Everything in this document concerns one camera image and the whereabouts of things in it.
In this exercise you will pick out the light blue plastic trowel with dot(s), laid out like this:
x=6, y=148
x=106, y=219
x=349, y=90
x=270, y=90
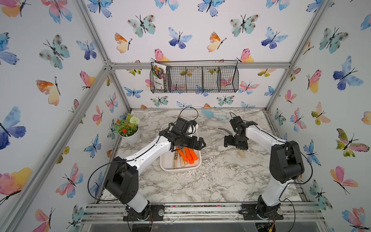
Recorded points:
x=212, y=115

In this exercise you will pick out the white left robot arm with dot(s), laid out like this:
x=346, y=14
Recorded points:
x=122, y=179

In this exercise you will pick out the flower seed packet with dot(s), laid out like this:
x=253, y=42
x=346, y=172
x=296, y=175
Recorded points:
x=159, y=76

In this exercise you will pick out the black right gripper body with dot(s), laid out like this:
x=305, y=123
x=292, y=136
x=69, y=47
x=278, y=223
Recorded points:
x=235, y=141

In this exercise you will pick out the black wire wall basket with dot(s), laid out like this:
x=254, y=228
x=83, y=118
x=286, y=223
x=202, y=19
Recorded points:
x=199, y=77

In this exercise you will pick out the potted artificial flower plant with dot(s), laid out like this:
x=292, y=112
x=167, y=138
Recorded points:
x=127, y=126

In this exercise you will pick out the white plastic storage tray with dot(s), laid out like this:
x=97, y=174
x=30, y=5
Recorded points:
x=172, y=163

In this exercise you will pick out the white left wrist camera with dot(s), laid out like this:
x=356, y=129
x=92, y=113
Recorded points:
x=193, y=127

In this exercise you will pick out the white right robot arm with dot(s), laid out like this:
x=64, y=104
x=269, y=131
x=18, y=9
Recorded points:
x=285, y=166

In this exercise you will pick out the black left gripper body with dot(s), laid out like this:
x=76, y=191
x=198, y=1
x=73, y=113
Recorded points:
x=189, y=142

